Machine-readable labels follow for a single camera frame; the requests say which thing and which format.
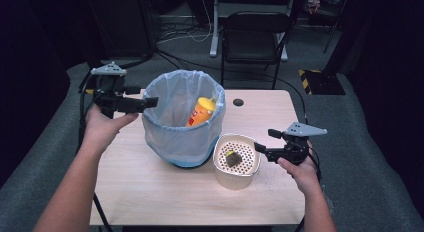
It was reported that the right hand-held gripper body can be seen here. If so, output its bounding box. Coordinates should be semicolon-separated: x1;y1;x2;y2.
276;121;328;166

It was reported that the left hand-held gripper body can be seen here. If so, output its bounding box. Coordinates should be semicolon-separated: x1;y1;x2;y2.
90;61;128;120

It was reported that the brown tea bag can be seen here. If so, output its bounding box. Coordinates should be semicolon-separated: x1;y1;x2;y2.
224;150;243;168

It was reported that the beige perforated strainer container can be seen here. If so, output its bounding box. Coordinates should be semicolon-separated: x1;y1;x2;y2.
212;133;262;191

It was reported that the trash bin with blue liner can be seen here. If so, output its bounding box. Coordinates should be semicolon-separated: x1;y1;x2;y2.
141;69;227;167

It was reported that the yellow chip can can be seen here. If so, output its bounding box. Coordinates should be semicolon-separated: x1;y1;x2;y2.
185;96;217;128

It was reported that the person's right hand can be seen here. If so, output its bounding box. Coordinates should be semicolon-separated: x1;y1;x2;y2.
277;141;322;197

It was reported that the person's left hand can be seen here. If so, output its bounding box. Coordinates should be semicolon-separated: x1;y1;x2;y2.
81;103;140;155

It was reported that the black folding chair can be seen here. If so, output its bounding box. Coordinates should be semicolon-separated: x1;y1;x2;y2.
219;11;294;90

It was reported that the right hand-held gripper cable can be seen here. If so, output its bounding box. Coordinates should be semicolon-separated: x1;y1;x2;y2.
299;143;323;181

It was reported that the hand-held gripper cable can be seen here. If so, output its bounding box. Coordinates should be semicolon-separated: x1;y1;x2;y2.
299;143;323;181
77;73;101;150

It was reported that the left hand-held gripper cable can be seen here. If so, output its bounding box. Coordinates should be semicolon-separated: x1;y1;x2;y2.
77;73;101;150

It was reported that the white floor cable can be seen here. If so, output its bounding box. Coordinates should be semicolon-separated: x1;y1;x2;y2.
156;0;214;45

